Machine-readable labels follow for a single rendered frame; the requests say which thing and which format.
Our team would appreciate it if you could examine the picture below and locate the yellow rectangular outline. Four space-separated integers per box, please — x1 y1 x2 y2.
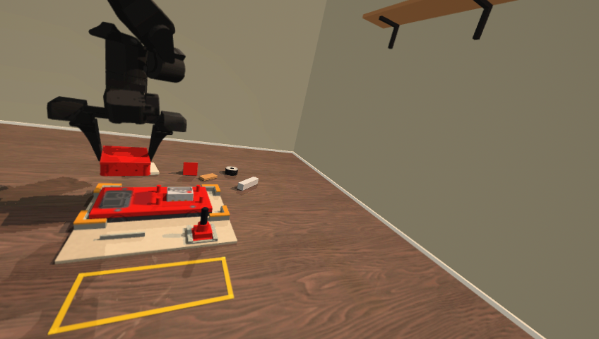
48 257 234 335

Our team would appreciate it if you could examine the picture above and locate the red cube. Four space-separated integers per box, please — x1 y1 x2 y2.
183 162 198 176

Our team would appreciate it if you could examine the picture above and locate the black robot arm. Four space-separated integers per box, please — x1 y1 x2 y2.
89 0 186 124

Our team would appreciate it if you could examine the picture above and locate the small black toy tyre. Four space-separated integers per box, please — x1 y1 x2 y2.
225 166 238 176

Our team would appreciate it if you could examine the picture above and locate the orange flat block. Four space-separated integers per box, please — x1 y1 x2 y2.
199 173 217 181

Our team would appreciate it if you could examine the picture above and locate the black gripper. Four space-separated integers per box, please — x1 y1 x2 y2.
47 70 186 161

